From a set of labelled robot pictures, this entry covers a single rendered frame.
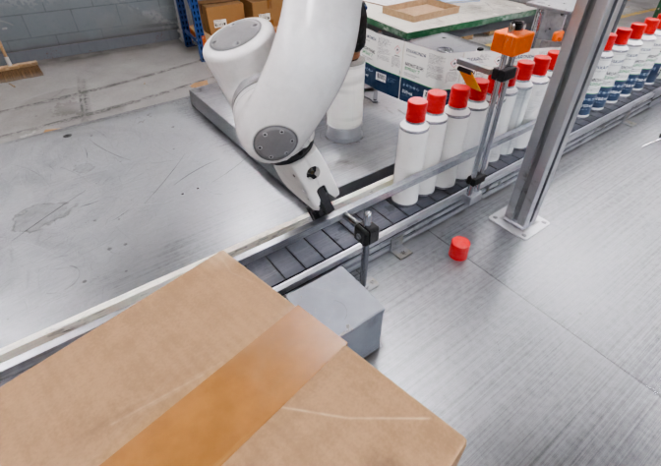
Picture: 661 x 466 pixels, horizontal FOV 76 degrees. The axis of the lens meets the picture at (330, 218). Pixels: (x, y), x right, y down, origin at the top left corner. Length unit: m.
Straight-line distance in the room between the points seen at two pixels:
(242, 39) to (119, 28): 4.61
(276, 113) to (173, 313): 0.21
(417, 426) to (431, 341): 0.40
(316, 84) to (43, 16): 4.68
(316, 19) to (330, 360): 0.30
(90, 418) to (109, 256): 0.59
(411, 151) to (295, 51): 0.39
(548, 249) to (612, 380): 0.27
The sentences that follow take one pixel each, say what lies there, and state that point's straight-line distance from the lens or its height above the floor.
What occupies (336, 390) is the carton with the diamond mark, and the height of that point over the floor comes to 1.12.
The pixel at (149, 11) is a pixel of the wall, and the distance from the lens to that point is 5.10.
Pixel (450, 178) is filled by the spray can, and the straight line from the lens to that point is 0.87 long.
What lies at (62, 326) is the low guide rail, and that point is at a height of 0.91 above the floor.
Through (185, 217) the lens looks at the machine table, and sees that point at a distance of 0.91.
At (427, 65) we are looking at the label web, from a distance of 1.08.
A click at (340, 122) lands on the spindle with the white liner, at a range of 0.99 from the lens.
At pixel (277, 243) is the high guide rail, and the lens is 0.62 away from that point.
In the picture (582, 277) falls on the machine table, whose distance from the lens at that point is 0.86.
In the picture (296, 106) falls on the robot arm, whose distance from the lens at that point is 0.43.
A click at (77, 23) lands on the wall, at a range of 5.05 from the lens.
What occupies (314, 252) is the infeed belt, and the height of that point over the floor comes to 0.88.
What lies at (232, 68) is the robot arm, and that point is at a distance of 0.48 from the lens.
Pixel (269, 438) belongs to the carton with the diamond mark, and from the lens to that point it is 0.28.
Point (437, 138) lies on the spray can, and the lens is 0.79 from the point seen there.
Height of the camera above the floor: 1.38
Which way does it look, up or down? 39 degrees down
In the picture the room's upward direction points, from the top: straight up
